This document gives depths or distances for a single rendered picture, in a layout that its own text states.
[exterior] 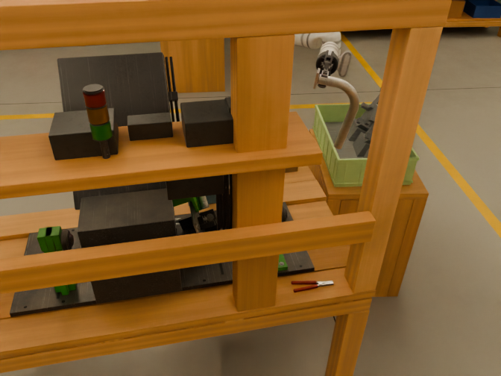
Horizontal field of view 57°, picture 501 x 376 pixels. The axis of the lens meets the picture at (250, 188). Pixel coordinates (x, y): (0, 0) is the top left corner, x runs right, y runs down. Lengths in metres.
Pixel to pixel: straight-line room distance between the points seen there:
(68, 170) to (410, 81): 0.92
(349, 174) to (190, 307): 1.12
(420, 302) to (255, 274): 1.67
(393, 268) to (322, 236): 1.43
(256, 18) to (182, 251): 0.68
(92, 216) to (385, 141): 0.94
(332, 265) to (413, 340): 1.10
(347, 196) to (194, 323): 1.10
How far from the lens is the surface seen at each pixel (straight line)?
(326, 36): 1.80
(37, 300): 1.85
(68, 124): 1.30
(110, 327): 1.72
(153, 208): 1.56
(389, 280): 2.93
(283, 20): 1.13
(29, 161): 1.33
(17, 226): 2.19
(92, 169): 1.24
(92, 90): 1.18
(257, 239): 1.39
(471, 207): 3.95
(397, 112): 1.36
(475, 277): 3.36
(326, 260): 1.90
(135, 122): 1.32
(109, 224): 1.53
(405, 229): 2.66
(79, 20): 1.09
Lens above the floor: 2.20
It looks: 36 degrees down
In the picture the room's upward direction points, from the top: 1 degrees clockwise
